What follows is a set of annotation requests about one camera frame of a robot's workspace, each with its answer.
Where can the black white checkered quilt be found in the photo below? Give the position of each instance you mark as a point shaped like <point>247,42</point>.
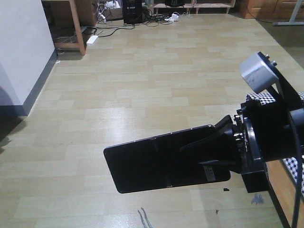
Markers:
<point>279,131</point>

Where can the white power strip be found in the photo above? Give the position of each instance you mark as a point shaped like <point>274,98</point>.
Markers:
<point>92,39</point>

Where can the low wooden bench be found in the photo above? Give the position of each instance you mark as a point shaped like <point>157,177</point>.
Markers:
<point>196,4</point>

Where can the black foldable smartphone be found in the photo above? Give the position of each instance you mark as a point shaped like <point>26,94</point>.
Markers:
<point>157,162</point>

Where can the black computer tower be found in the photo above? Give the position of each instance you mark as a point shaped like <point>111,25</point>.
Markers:
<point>133,12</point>

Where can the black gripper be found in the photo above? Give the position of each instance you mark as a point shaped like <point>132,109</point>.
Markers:
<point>219,139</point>

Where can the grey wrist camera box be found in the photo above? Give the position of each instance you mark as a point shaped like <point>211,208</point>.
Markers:
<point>256,72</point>

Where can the white plug adapter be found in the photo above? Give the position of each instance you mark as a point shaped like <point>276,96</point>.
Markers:
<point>173,18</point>

